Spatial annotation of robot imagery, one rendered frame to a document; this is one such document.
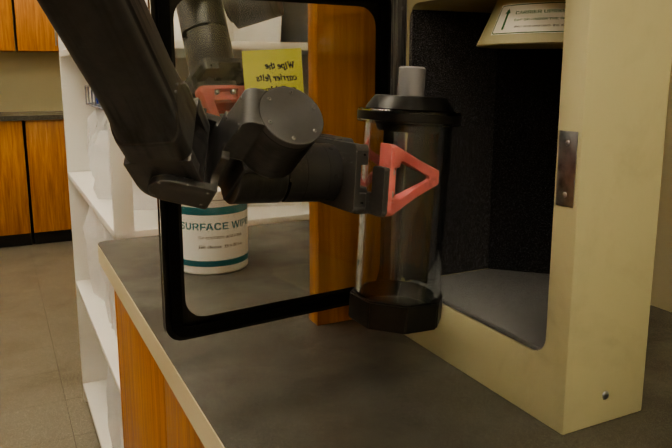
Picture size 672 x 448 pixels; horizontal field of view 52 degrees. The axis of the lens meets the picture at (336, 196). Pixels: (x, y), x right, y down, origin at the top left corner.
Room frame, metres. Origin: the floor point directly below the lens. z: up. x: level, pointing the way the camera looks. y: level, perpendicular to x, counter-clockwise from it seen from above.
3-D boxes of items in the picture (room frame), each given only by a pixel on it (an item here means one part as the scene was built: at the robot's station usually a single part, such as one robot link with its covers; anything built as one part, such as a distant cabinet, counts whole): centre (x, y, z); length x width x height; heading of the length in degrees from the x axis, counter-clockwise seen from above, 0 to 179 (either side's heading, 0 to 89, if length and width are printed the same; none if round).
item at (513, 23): (0.78, -0.25, 1.34); 0.18 x 0.18 x 0.05
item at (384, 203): (0.66, -0.05, 1.19); 0.09 x 0.07 x 0.07; 119
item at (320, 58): (0.80, 0.06, 1.19); 0.30 x 0.01 x 0.40; 122
